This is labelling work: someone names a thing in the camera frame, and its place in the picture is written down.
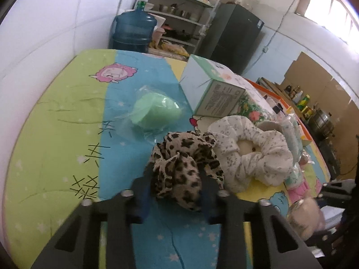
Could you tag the floral print box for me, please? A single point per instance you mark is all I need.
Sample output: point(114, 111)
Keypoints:
point(253, 113)

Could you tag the wall socket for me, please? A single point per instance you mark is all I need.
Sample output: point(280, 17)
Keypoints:
point(265, 50)

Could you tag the pale green tissue box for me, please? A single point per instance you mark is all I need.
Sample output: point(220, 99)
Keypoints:
point(202, 78)

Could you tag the small wrapped tissue packet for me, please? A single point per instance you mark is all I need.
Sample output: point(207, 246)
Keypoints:
point(291, 129)

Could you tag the metal steamer pot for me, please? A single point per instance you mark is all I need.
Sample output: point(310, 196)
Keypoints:
point(322, 123)

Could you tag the white floral scrunchie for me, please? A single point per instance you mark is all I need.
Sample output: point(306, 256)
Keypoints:
point(266, 151)

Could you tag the dark sauce bottle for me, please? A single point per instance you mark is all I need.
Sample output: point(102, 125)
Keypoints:
point(294, 91)

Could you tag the beige fluffy plush toy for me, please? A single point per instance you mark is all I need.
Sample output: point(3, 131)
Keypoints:
point(304, 218)

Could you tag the dark fridge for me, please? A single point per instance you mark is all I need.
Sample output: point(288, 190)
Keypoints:
point(232, 39)

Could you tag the black stove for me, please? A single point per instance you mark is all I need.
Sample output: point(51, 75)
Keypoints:
point(331, 159)

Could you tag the window with brown frame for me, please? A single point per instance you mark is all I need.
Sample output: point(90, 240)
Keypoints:
point(328, 8)

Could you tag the white plastic bag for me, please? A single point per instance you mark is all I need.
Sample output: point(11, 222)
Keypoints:
point(160, 26)

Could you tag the dark bottle with yellow label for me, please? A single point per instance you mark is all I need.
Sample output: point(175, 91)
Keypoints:
point(308, 112)

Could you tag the orange box with gold inside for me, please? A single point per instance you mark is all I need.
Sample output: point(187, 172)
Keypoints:
point(306, 137)

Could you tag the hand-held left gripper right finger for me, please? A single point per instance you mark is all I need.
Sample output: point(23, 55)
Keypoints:
point(204, 204)

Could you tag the leopard print scrunchie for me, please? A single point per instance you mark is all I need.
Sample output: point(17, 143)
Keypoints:
point(182, 162)

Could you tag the cardboard sheets on wall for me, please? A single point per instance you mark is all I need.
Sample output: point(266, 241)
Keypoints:
point(317, 75)

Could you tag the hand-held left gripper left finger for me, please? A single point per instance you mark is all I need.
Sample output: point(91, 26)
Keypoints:
point(144, 204)

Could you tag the metal shelf rack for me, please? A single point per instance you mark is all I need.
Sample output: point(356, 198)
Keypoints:
point(182, 2)

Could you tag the blue water jug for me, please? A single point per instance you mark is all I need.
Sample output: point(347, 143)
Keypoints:
point(131, 30)

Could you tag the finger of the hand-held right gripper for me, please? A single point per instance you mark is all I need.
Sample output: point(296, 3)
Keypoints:
point(333, 239)
point(347, 190)

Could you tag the green sponge in plastic bag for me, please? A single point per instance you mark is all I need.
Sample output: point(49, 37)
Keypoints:
point(154, 112)

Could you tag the green bottle with yellow cap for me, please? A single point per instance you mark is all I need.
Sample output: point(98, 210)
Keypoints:
point(304, 101)

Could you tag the egg tray in plastic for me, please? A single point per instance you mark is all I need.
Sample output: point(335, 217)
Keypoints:
point(172, 47)

